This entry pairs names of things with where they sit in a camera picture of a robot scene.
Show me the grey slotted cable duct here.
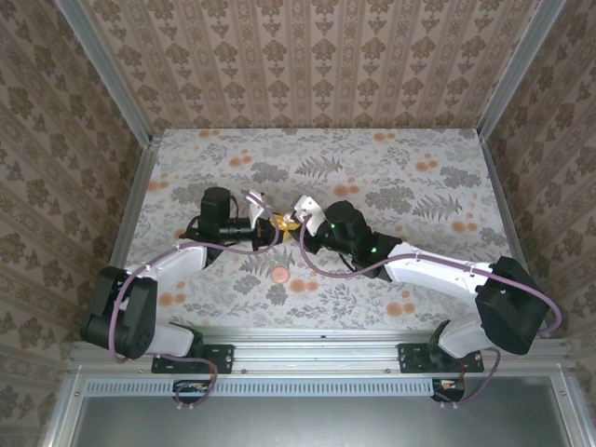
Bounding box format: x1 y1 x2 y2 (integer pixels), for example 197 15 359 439
86 377 462 398

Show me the aluminium table side rail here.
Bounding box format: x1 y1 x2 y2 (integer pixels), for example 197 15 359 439
479 137 551 337
87 133 165 340

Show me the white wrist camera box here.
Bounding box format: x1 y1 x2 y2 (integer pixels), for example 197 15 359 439
243 188 270 229
291 194 323 235

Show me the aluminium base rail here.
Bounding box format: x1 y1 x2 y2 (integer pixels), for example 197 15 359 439
69 325 572 374

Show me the grey metal panel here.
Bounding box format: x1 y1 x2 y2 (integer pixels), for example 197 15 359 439
69 395 575 447

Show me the black cable connector box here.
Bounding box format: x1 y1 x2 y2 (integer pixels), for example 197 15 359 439
172 379 216 405
430 379 467 402

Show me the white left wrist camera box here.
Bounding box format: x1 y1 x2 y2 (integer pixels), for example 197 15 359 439
243 188 270 229

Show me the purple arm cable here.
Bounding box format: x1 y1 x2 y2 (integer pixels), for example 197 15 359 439
299 222 563 409
107 188 282 411

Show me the aluminium frame post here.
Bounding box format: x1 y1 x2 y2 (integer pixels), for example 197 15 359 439
477 0 568 141
54 0 155 145

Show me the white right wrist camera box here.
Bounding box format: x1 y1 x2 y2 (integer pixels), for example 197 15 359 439
291 194 323 235

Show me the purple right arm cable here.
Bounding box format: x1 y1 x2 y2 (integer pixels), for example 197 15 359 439
299 222 563 409

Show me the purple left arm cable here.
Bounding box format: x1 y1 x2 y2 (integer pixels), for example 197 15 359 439
107 188 282 411

